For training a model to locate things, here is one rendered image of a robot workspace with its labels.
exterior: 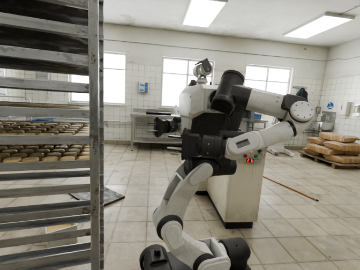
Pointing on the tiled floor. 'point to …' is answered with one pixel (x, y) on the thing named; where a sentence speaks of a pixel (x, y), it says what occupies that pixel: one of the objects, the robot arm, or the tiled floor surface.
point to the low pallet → (330, 161)
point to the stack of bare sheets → (109, 196)
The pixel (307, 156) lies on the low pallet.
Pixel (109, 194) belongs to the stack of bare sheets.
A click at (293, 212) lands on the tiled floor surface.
